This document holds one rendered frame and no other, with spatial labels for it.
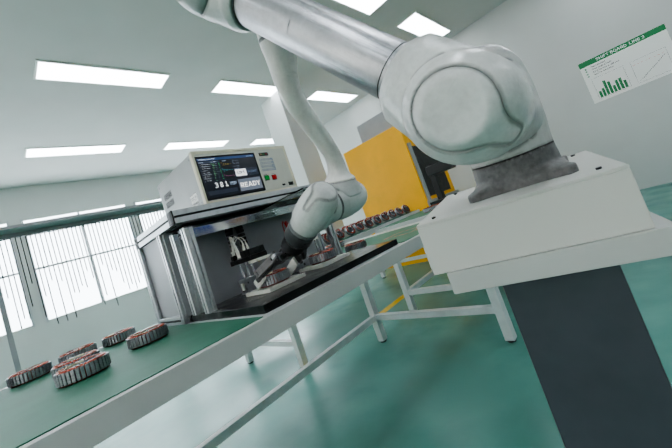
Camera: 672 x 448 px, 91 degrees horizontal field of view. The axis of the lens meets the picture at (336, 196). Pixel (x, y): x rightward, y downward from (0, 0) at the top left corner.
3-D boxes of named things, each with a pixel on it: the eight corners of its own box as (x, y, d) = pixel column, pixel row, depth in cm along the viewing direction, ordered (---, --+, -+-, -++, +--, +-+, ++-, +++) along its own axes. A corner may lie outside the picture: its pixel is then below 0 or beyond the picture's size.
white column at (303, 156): (361, 274, 541) (297, 91, 569) (344, 284, 508) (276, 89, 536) (340, 278, 574) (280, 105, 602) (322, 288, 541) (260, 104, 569)
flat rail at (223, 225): (322, 203, 151) (320, 197, 151) (189, 238, 105) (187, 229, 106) (320, 204, 152) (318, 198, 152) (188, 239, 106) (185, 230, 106)
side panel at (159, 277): (193, 320, 114) (167, 233, 117) (185, 324, 112) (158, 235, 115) (166, 324, 133) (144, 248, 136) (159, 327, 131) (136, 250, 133)
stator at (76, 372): (121, 361, 85) (117, 347, 85) (73, 386, 74) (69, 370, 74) (95, 367, 89) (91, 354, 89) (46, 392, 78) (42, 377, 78)
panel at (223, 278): (320, 258, 161) (301, 200, 163) (187, 317, 112) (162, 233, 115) (319, 258, 162) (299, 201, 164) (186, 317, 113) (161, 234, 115)
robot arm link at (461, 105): (560, 85, 51) (562, 71, 33) (499, 173, 59) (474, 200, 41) (240, -47, 80) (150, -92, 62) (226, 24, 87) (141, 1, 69)
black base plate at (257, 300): (398, 244, 129) (396, 238, 129) (265, 314, 81) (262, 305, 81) (320, 263, 160) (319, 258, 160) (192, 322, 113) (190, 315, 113)
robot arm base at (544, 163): (566, 158, 72) (556, 135, 73) (580, 171, 54) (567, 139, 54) (481, 186, 82) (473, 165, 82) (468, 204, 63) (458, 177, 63)
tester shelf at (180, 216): (321, 191, 154) (318, 182, 155) (174, 224, 104) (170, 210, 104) (270, 215, 184) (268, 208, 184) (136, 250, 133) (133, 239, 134)
